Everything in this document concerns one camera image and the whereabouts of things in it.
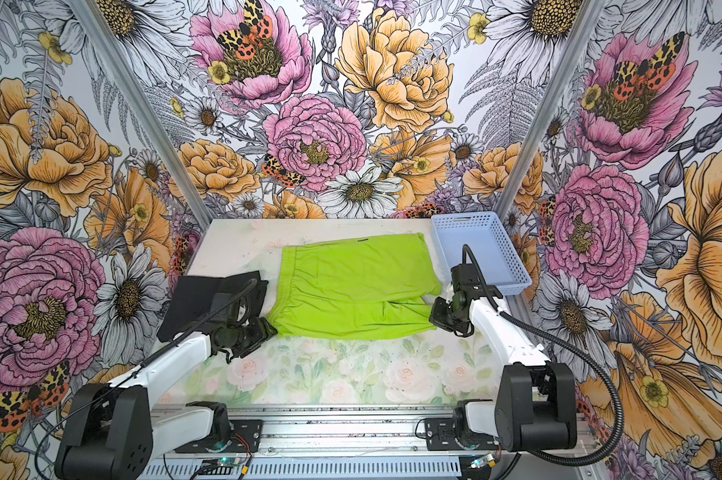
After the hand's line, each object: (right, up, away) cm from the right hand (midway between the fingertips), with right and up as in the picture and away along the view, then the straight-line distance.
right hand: (435, 329), depth 84 cm
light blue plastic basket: (+27, +28, +36) cm, 53 cm away
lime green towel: (-20, +9, +18) cm, 28 cm away
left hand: (-47, -5, +3) cm, 48 cm away
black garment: (-80, +5, +19) cm, 82 cm away
